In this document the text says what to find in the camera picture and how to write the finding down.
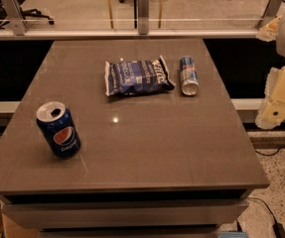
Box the metal railing post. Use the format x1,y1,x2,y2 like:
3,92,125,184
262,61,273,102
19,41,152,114
137,0,149,35
255,0,283,30
1,0,27,36

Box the black floor cable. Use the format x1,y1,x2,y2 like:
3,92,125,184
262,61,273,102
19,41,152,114
247,196,285,238

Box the red bull can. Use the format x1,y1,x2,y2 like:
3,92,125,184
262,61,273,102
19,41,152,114
180,56,200,96

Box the blue pepsi can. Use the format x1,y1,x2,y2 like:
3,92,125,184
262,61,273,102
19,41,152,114
36,101,81,159

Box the metal railing post right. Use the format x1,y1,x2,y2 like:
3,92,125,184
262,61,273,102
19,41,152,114
255,0,283,30

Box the grey drawer cabinet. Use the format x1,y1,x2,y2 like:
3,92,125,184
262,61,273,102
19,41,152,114
2,198,248,238

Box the blue chip bag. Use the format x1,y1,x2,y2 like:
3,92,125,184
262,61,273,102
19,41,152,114
104,56,175,96

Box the metal railing post centre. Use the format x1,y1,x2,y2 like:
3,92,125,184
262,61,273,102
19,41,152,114
137,0,149,35

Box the blue floor object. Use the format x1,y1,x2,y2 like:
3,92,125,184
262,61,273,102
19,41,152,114
217,231,249,238

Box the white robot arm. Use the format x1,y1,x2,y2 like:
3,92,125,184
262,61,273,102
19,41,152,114
255,10,285,130

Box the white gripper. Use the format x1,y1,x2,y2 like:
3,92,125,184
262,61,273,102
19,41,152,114
255,16,285,130

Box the metal railing post left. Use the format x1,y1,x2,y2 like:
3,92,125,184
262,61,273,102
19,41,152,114
1,0,27,36

